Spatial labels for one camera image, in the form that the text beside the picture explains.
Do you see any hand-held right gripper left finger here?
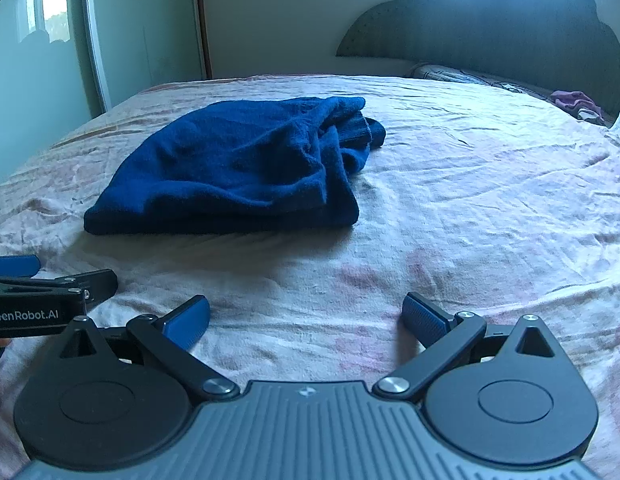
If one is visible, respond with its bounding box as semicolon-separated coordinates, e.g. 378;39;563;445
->
54;294;239;402

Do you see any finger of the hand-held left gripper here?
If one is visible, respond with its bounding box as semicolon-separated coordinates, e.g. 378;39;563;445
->
0;268;120;307
0;254;42;280

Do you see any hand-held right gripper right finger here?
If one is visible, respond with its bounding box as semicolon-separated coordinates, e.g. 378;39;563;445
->
374;291;558;404

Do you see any blue beaded sweater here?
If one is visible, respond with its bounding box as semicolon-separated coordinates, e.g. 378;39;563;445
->
83;95;387;236

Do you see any patterned pillow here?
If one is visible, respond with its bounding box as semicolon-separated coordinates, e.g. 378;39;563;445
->
407;61;618;127

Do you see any green sliding door wardrobe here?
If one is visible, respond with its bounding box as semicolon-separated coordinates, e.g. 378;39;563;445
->
0;0;211;186

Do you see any purple cloth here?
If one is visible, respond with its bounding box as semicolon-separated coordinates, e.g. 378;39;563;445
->
550;90;605;121

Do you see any grey scalloped headboard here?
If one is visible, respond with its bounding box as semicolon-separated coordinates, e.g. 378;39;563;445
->
336;0;620;116

